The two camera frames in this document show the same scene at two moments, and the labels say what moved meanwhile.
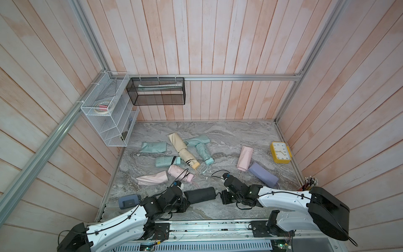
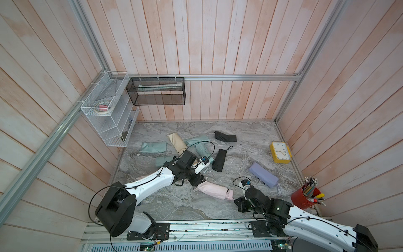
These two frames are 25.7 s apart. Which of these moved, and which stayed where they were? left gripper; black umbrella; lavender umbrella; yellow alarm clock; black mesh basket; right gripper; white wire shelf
Moved: black umbrella; left gripper; right gripper
Stayed: yellow alarm clock; black mesh basket; white wire shelf; lavender umbrella
